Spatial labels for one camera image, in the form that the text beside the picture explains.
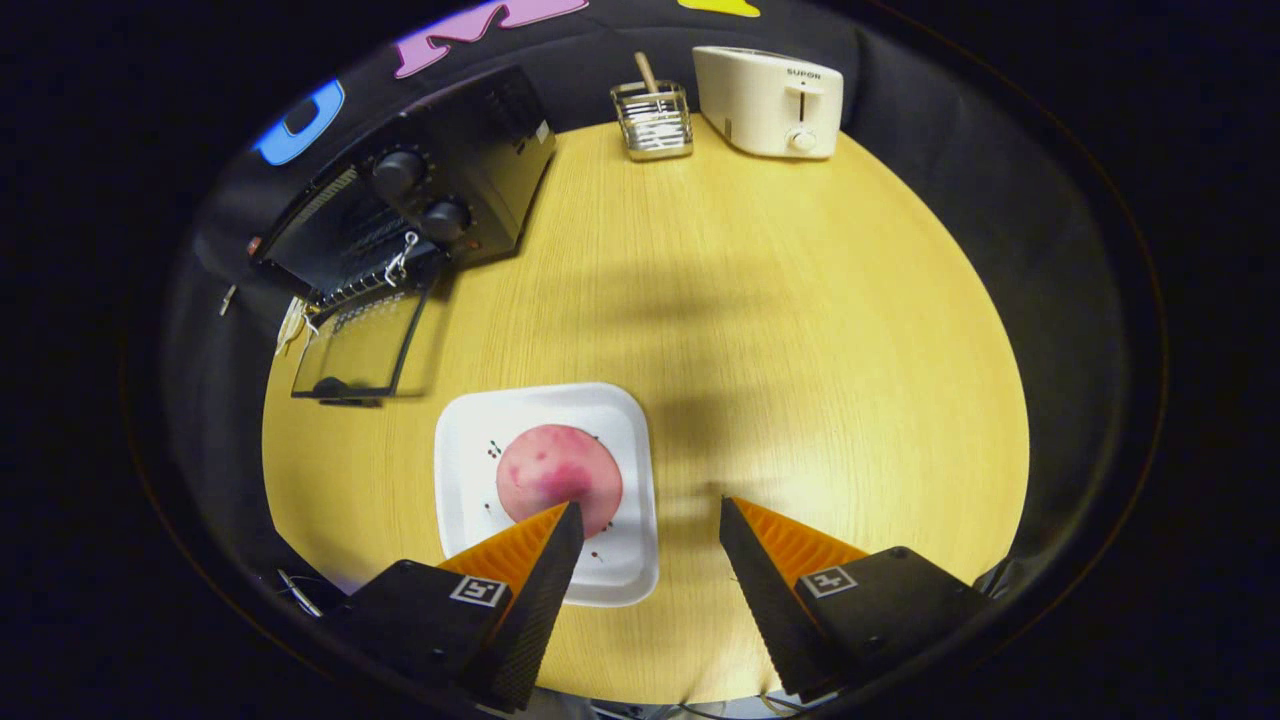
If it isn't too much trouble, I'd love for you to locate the pink meat slice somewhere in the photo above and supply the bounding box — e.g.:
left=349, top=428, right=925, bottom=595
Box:
left=496, top=424, right=624, bottom=539

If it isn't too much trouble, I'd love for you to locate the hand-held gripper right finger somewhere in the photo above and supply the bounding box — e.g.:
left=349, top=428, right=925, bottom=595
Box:
left=719, top=496, right=991, bottom=703

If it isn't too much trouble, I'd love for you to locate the thin grey cable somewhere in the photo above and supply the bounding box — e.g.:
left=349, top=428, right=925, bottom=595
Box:
left=277, top=568, right=323, bottom=618

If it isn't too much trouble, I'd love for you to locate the metal wire holder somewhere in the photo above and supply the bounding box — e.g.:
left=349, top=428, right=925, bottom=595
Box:
left=611, top=80, right=694, bottom=162

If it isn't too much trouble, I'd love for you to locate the black toaster oven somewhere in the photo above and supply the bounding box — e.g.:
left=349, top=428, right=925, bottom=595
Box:
left=250, top=65, right=558, bottom=408

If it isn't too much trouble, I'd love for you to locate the white square plate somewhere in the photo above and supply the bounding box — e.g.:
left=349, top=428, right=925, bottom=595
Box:
left=434, top=382, right=661, bottom=608

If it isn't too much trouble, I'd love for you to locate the white toaster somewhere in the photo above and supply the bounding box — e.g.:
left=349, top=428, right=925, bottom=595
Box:
left=692, top=45, right=845, bottom=160

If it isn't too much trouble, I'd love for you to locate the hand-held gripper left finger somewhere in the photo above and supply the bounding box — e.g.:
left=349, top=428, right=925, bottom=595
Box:
left=320, top=501, right=586, bottom=713

